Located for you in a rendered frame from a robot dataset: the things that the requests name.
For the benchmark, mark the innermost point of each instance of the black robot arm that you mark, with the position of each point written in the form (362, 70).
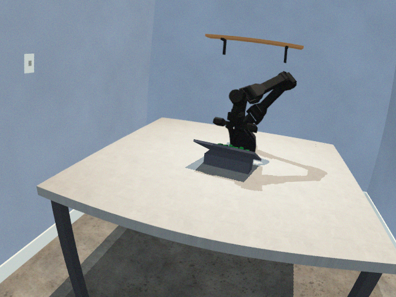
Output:
(278, 84)

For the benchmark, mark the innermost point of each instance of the grey switch panel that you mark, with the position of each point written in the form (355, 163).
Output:
(228, 157)

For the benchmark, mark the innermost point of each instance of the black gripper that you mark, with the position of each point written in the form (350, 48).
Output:
(234, 133)

